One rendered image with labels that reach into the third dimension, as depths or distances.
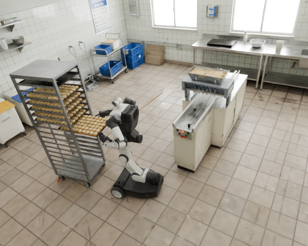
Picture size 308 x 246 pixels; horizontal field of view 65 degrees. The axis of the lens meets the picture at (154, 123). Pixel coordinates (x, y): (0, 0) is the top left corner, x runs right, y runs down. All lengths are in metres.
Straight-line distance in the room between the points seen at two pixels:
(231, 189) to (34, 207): 2.82
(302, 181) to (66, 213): 3.36
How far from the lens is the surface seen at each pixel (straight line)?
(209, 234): 3.28
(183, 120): 3.47
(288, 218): 3.63
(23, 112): 5.51
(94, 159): 4.12
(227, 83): 3.74
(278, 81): 6.18
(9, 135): 5.42
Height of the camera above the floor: 2.84
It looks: 35 degrees down
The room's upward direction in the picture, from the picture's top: 6 degrees counter-clockwise
